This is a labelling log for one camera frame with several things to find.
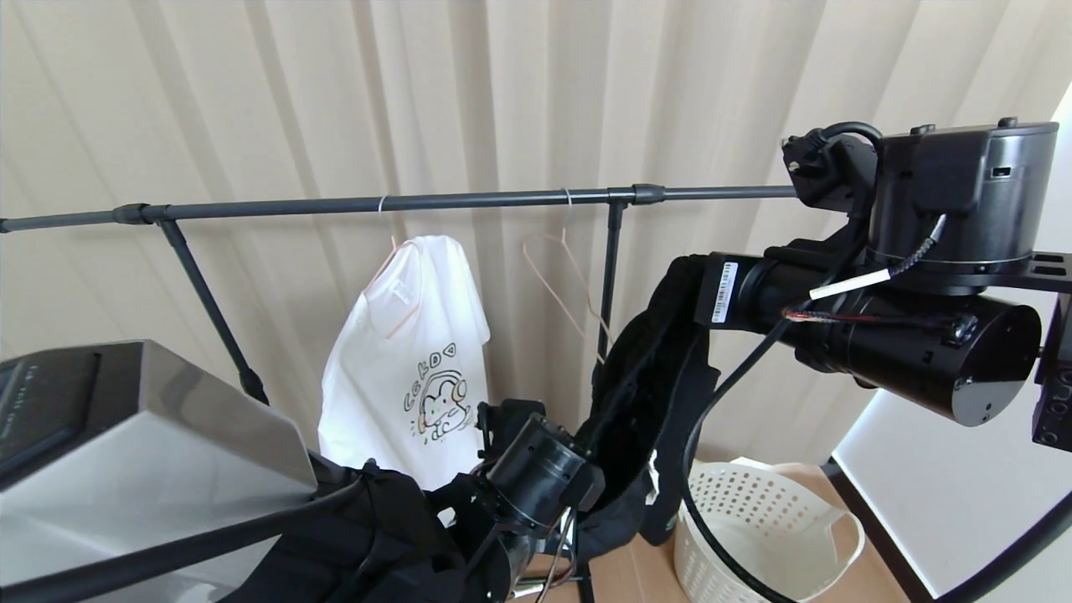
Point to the pink clothes hanger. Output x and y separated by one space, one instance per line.
553 287
393 243

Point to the white laundry basket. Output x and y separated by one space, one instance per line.
796 536

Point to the black garment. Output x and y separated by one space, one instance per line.
645 377

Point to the black clothes rack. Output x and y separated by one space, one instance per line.
335 205

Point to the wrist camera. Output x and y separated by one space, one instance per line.
507 423
825 176

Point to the beige curtain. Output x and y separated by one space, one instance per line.
251 84

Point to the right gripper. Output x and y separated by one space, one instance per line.
904 352

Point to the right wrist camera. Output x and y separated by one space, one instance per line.
825 176

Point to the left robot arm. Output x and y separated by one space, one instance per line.
167 435

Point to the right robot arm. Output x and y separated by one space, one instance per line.
963 193

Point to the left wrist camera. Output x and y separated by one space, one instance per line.
507 423

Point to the white printed T-shirt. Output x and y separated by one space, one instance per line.
368 394

